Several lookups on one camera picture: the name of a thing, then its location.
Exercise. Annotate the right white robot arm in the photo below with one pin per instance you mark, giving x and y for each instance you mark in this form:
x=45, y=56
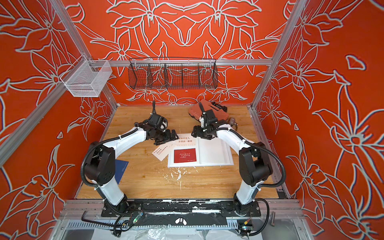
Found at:
x=254, y=164

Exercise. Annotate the white photo album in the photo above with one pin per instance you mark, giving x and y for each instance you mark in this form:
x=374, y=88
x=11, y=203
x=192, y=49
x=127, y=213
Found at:
x=209, y=153

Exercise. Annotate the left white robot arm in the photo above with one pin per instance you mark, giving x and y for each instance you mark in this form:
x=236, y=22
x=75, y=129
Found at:
x=98, y=168

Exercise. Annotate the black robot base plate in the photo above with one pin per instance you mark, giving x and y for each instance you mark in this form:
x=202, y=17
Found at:
x=221, y=207

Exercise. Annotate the cream card small text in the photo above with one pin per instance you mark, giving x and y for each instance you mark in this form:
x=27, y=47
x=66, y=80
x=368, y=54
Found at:
x=162, y=151

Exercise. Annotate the clear mesh wall basket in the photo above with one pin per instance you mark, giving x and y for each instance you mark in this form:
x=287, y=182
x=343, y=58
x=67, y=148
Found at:
x=85, y=80

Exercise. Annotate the black wire wall basket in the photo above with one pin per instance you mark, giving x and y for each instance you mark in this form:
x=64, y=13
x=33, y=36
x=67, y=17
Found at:
x=172, y=74

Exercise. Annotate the orange plastic tool case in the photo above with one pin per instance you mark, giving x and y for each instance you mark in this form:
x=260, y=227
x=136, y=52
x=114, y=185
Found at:
x=221, y=112

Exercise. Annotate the white card red text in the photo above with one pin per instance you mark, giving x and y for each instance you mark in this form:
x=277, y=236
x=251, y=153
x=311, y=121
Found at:
x=185, y=140

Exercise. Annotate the dark blue card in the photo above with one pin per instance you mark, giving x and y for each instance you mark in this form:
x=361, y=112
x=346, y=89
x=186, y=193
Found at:
x=120, y=168

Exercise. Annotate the red photo card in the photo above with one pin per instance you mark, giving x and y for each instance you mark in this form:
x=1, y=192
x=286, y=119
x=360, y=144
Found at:
x=185, y=156

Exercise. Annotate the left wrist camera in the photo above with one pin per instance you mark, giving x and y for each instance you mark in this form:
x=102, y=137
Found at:
x=158, y=122

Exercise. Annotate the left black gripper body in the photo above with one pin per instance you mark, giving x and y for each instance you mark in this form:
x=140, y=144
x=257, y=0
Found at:
x=162, y=136

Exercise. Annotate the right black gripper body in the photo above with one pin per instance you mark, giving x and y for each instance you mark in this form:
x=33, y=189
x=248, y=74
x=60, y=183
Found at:
x=206, y=132

